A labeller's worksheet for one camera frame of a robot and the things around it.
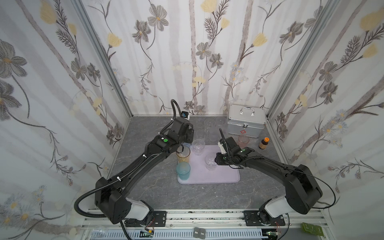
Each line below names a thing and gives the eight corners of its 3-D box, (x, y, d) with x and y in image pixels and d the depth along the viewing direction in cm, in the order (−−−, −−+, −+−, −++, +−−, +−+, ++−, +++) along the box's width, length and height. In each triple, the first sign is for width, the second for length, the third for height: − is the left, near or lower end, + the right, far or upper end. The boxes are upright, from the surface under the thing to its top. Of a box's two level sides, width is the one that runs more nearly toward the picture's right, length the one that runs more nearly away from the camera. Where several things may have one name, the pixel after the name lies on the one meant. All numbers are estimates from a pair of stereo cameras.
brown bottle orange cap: (259, 149, 103) (264, 141, 96) (257, 145, 106) (263, 137, 98) (264, 149, 103) (270, 141, 96) (263, 145, 106) (268, 137, 98)
